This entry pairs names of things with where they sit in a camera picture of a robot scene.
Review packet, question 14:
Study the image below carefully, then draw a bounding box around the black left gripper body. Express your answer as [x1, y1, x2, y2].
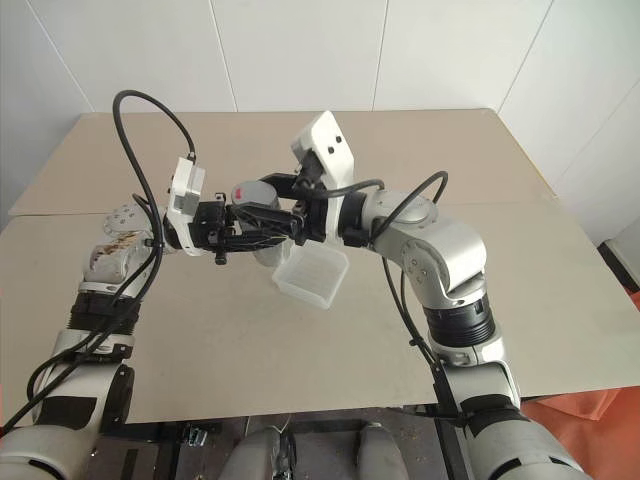
[192, 194, 237, 267]

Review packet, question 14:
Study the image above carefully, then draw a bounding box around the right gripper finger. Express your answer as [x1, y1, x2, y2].
[233, 203, 307, 227]
[255, 171, 304, 188]

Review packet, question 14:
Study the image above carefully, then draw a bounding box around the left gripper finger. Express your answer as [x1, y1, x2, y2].
[227, 219, 296, 239]
[227, 233, 290, 252]

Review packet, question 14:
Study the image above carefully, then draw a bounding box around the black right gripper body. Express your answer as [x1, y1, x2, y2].
[293, 154, 327, 246]

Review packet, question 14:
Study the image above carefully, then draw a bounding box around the grey cylindrical can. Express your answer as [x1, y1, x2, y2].
[249, 199, 291, 269]

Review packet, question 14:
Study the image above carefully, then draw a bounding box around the grey jar lid red label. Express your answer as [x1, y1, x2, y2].
[231, 179, 282, 210]

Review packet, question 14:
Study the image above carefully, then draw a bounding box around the translucent white plastic box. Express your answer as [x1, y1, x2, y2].
[272, 248, 350, 311]

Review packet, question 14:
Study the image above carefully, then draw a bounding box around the small metal clamp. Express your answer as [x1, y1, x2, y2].
[182, 423, 209, 447]

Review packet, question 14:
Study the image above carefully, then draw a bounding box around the grey rounded shape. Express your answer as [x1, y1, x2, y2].
[227, 424, 296, 480]
[357, 422, 406, 480]

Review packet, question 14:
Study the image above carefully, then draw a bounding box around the black red-edged object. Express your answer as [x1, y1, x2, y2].
[599, 239, 640, 292]

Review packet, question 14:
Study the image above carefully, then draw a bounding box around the orange sheet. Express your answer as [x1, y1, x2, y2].
[519, 387, 640, 480]

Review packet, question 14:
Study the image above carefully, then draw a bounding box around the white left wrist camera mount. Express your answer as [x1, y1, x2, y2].
[163, 156, 207, 259]

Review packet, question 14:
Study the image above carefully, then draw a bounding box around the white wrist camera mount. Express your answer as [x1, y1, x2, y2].
[163, 156, 207, 259]
[289, 109, 357, 246]

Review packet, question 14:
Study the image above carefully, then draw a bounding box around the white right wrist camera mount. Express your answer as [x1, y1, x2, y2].
[289, 109, 357, 246]

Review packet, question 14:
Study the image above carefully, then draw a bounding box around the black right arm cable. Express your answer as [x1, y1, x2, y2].
[294, 170, 471, 426]

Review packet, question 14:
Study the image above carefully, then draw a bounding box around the black table frame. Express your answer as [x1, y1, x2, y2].
[99, 399, 476, 480]

